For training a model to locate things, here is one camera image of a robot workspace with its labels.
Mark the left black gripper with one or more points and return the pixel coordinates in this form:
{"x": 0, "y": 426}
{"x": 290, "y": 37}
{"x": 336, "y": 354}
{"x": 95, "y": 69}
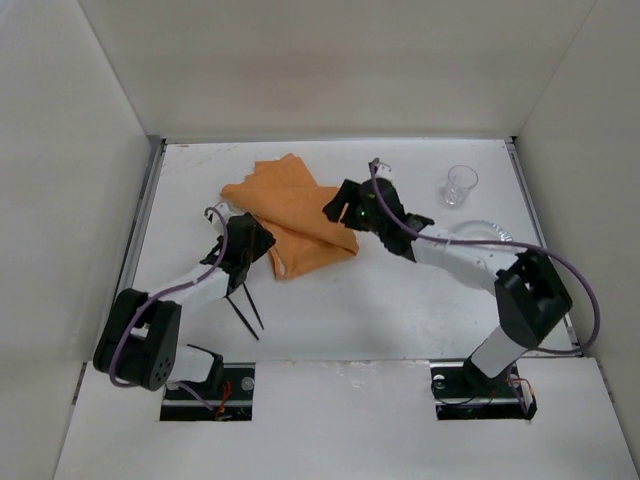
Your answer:
{"x": 235, "y": 280}

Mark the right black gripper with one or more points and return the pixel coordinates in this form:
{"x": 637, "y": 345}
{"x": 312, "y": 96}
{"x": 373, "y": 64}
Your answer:
{"x": 345, "y": 201}

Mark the black fork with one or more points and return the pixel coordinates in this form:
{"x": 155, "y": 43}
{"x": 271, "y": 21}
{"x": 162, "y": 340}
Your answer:
{"x": 253, "y": 306}

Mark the orange cloth napkin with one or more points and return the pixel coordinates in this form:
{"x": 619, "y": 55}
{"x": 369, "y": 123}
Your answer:
{"x": 284, "y": 197}

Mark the white ceramic bowl plate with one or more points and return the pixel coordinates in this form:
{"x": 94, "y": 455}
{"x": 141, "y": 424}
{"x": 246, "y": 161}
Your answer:
{"x": 478, "y": 231}

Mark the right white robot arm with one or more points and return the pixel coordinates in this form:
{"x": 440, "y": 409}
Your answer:
{"x": 531, "y": 298}

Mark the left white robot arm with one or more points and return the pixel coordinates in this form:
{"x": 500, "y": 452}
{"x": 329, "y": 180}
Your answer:
{"x": 139, "y": 345}

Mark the black knife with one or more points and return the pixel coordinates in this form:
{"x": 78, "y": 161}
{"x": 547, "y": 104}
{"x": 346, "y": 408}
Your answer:
{"x": 242, "y": 318}

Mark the clear drinking glass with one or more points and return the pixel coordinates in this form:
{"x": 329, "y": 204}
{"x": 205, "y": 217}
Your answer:
{"x": 461, "y": 180}

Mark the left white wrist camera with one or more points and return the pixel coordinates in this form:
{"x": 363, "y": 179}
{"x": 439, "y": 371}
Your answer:
{"x": 218, "y": 213}

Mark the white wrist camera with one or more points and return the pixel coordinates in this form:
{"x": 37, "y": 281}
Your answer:
{"x": 384, "y": 171}
{"x": 218, "y": 213}

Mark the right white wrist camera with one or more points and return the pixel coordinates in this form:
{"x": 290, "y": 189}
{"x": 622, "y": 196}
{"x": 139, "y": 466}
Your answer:
{"x": 384, "y": 171}

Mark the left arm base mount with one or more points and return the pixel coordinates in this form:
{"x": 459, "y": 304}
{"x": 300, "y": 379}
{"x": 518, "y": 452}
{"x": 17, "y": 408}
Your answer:
{"x": 227, "y": 398}

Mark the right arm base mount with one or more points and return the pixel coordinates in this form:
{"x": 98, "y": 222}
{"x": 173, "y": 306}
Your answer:
{"x": 511, "y": 397}

